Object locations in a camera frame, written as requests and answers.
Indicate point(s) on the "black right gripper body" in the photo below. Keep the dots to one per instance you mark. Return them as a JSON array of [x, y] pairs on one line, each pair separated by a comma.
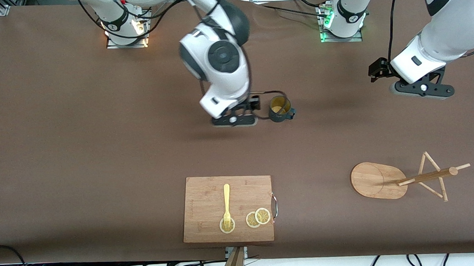
[[253, 102]]

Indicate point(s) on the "teal cup with yellow inside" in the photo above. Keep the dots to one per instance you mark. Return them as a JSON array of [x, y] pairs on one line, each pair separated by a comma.
[[278, 106]]

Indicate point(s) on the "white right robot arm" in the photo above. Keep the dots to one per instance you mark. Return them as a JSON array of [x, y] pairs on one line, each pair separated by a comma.
[[226, 85]]

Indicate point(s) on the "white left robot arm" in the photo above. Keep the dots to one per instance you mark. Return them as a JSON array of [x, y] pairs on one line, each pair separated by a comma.
[[451, 36]]

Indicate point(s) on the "wooden cup rack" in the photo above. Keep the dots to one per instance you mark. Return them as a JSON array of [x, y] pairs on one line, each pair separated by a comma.
[[375, 180]]

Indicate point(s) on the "yellow plastic fork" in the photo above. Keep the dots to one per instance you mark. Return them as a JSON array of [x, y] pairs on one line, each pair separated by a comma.
[[226, 198]]

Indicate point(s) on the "dried lemon slice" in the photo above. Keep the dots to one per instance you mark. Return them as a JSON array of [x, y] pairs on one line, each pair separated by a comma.
[[263, 216], [250, 220], [227, 231]]

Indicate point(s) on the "small metal bracket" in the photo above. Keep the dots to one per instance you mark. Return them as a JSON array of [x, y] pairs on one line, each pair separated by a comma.
[[228, 253]]

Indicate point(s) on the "aluminium frame corner bracket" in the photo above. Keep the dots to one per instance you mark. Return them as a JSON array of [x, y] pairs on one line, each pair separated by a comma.
[[2, 10]]

